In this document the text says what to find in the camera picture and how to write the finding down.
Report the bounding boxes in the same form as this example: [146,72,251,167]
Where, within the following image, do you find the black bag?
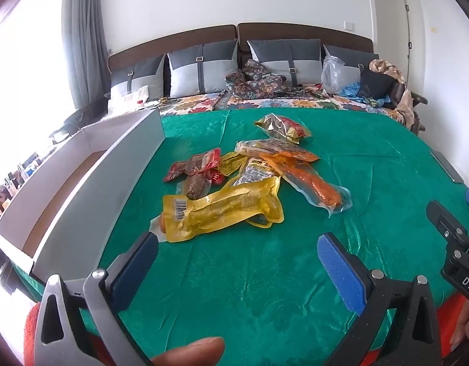
[356,69,396,102]

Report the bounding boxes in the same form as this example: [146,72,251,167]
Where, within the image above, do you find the grey strapped pillow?
[323,45,380,84]
[247,39,323,85]
[166,39,240,99]
[110,54,167,102]

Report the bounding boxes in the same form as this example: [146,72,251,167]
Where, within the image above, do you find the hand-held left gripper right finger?
[317,232,443,366]

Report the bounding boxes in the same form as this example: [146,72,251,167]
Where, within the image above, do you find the green blanket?
[13,107,469,366]

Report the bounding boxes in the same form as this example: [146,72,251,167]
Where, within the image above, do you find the black office chair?
[51,99,107,142]

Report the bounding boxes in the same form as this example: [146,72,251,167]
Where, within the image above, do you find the bright window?
[0,0,77,199]

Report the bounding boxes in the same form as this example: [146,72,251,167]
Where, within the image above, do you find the dark red snack packet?
[163,149,222,182]

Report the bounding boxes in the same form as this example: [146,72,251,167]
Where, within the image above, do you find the white cardboard box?
[0,107,166,286]

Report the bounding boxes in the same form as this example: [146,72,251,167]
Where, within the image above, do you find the dark patterned folded quilt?
[225,59,296,100]

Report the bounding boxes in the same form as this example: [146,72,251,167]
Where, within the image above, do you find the dark brown chair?
[387,84,429,134]

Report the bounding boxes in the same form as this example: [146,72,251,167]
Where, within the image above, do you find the cluttered sill things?
[0,152,42,222]

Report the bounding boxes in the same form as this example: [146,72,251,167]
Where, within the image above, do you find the clear plastic bag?
[320,55,363,95]

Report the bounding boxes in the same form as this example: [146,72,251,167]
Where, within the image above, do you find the beige printed cloth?
[368,59,416,123]

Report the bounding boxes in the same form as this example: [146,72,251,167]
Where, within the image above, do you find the clear orange sausage packet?
[261,154,352,218]

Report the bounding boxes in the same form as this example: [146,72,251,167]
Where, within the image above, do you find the floral bed sheet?
[105,91,414,123]

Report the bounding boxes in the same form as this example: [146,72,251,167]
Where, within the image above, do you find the grey curtain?
[62,0,109,111]

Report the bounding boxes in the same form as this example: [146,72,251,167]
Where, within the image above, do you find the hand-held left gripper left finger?
[34,231,159,366]

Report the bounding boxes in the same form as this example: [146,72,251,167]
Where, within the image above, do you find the red gold snack bag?
[254,113,312,145]

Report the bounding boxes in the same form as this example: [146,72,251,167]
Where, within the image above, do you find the brown headboard panel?
[237,23,374,56]
[108,25,238,75]

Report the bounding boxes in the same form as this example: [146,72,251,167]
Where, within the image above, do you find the white door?
[404,0,435,96]

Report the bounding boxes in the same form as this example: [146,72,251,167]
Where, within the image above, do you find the white cloth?
[106,86,151,117]

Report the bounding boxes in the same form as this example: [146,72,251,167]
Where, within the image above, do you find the small brown snack packet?
[176,175,212,201]

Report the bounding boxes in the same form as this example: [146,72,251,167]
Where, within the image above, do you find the white label snack packet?
[230,156,281,187]

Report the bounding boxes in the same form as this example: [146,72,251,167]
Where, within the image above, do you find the large yellow snack packet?
[162,176,285,243]

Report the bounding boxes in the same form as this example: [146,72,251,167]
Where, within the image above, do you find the small yellow snack packet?
[219,152,247,177]

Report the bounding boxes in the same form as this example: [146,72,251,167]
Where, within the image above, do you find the long brown orange packet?
[235,139,321,163]

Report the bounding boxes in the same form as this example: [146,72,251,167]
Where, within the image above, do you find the blue cloth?
[339,82,395,109]

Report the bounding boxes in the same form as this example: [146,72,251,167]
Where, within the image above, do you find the person's left hand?
[150,336,225,366]

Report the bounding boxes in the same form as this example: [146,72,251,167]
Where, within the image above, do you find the person's right hand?
[450,300,469,351]

